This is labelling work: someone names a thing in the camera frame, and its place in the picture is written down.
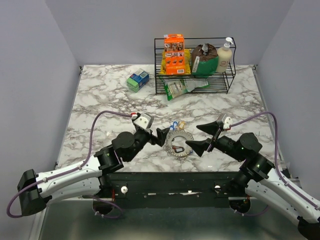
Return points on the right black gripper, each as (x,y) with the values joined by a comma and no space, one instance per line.
(199,146)

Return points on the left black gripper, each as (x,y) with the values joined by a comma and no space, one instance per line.
(161,135)

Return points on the metal disc with keyrings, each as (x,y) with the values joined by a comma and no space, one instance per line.
(178,138)

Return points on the key with black tag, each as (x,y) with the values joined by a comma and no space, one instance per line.
(178,149)

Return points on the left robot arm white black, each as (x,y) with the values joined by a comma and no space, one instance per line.
(36,189)

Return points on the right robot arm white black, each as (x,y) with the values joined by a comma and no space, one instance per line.
(260,178)

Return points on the blue key tag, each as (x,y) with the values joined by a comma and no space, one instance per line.
(174,126)

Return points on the yellow key tag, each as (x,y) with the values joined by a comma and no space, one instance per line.
(181,125)

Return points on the green white pouch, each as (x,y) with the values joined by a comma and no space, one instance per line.
(174,88)

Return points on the silver green foil pouch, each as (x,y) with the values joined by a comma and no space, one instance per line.
(193,84)

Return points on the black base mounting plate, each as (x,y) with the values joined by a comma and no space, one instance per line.
(161,190)

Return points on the green sponge pack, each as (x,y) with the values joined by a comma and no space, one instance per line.
(137,80)

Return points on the brown green coffee bag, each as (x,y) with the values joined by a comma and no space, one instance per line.
(204,59)

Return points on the cream lotion pump bottle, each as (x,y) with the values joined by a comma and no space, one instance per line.
(224,55)

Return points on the yellow snack bag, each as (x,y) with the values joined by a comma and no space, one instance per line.
(176,64)

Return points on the orange cardboard box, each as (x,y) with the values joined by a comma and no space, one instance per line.
(174,43)

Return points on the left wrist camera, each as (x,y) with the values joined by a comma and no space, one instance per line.
(142,120)

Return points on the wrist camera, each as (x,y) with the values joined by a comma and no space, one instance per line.
(142,120)
(224,121)

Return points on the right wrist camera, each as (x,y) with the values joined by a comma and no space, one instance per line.
(224,121)

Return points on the black wire shelf rack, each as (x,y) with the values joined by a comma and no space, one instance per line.
(219,82)

